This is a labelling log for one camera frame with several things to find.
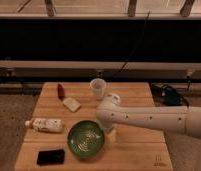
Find green ceramic bowl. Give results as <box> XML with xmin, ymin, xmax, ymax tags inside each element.
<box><xmin>67</xmin><ymin>120</ymin><xmax>105</xmax><ymax>159</ymax></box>

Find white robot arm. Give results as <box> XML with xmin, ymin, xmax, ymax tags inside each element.
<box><xmin>96</xmin><ymin>93</ymin><xmax>201</xmax><ymax>171</ymax></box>

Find white rectangular sponge block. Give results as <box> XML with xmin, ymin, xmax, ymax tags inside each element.
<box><xmin>62</xmin><ymin>97</ymin><xmax>81</xmax><ymax>112</ymax></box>

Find white plastic cup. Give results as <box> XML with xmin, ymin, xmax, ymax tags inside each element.
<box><xmin>90</xmin><ymin>78</ymin><xmax>106</xmax><ymax>99</ymax></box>

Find black smartphone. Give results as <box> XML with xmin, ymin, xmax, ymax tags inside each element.
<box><xmin>37</xmin><ymin>149</ymin><xmax>65</xmax><ymax>165</ymax></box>

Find small red-brown object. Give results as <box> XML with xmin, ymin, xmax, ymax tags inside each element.
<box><xmin>57</xmin><ymin>84</ymin><xmax>65</xmax><ymax>100</ymax></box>

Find white plastic bottle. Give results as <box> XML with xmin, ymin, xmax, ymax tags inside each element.
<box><xmin>25</xmin><ymin>118</ymin><xmax>63</xmax><ymax>133</ymax></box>

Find black cables on floor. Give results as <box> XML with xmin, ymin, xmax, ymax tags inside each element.
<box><xmin>150</xmin><ymin>83</ymin><xmax>191</xmax><ymax>108</ymax></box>

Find black cable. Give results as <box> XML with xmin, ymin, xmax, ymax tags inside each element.
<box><xmin>112</xmin><ymin>10</ymin><xmax>151</xmax><ymax>78</ymax></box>

